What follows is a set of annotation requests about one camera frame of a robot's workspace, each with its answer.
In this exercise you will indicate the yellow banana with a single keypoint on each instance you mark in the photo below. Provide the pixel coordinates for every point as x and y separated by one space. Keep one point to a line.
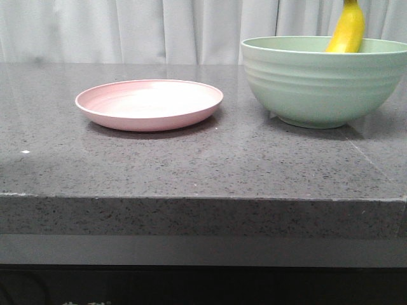
349 30

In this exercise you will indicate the pink plate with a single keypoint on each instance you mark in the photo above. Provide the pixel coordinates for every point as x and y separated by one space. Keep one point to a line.
149 105

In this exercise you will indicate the green bowl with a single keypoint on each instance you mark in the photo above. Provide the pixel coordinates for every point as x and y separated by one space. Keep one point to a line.
303 85

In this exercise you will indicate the white curtain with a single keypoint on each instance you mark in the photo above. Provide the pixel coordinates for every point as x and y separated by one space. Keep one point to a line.
153 32

